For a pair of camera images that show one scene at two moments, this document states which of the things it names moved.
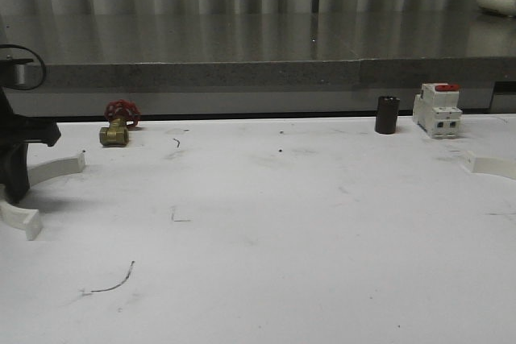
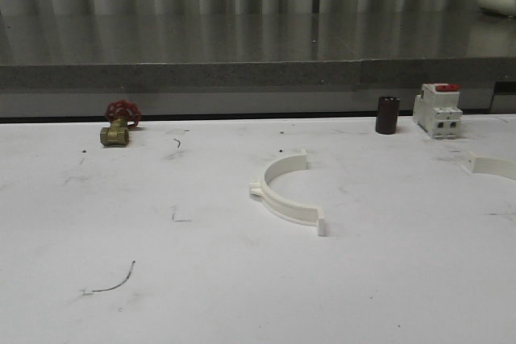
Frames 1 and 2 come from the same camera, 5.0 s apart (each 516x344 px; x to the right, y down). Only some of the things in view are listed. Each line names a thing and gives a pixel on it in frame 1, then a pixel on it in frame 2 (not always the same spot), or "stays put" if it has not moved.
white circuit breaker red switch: x=435 y=109 stays put
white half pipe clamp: x=501 y=167 stays put
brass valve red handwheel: x=122 y=114 stays put
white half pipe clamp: x=29 y=219 -> x=297 y=213
